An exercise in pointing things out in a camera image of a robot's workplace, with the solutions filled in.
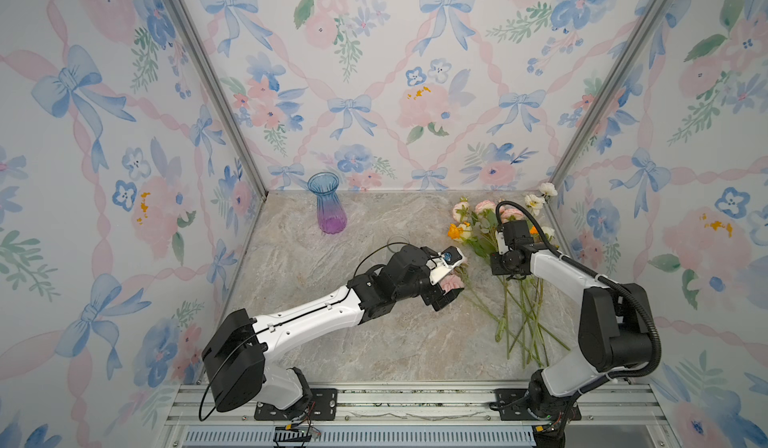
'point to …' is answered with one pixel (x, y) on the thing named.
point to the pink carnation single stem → (457, 282)
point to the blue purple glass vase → (332, 217)
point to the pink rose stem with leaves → (484, 222)
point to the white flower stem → (534, 202)
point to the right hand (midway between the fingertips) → (501, 261)
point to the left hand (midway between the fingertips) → (452, 269)
